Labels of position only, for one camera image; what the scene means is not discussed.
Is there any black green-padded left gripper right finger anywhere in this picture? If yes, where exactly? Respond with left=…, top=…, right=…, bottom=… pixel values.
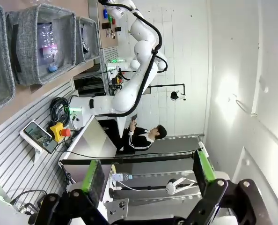
left=188, top=149, right=271, bottom=225

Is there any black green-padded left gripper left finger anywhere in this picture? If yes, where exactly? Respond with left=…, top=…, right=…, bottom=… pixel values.
left=28, top=160, right=111, bottom=225

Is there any dark crumpled can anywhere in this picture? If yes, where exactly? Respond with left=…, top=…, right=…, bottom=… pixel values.
left=81, top=27, right=92, bottom=55

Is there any water bottle with blue label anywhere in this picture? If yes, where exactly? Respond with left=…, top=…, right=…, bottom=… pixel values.
left=111, top=172, right=133, bottom=182

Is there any silver metal cabinet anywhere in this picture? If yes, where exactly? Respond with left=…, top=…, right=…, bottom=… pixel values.
left=59, top=115, right=118, bottom=165

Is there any bystander in black jacket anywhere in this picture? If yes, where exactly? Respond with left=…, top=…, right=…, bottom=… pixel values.
left=117, top=121, right=168, bottom=156

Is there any yellow emergency stop box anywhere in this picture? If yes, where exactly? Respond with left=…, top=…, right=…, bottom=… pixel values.
left=46, top=122, right=72, bottom=143

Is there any white phone stand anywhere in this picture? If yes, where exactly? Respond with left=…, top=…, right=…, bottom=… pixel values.
left=18, top=119, right=49, bottom=165

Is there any smartphone with lit screen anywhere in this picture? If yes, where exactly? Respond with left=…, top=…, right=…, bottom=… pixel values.
left=23, top=121, right=59, bottom=154

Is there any small yellow control pendant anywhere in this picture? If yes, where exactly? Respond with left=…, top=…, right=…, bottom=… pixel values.
left=111, top=72, right=126, bottom=90

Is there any brown board with buttons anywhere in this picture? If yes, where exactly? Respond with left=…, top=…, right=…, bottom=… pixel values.
left=88, top=0, right=119, bottom=49

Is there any crumpled bottle with purple label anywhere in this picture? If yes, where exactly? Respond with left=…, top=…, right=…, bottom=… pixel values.
left=37, top=22, right=59, bottom=73

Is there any white camera on black pole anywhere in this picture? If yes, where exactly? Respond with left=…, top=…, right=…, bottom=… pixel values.
left=120, top=177, right=198, bottom=195

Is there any white bracket plate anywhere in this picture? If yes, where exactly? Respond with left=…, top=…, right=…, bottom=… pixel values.
left=104, top=198, right=130, bottom=223

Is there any black loose cable bundle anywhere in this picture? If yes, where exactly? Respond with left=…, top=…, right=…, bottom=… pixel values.
left=9, top=189, right=50, bottom=218

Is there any metal wall ring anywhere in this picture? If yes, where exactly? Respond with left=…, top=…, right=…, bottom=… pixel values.
left=234, top=99, right=258, bottom=117

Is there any black coiled cable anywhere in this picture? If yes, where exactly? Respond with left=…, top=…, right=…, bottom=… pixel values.
left=49, top=97, right=72, bottom=124

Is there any white slotted aluminium rail panel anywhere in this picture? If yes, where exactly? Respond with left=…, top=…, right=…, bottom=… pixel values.
left=0, top=78, right=80, bottom=202

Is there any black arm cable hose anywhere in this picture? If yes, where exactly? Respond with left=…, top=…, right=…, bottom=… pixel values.
left=115, top=0, right=163, bottom=118

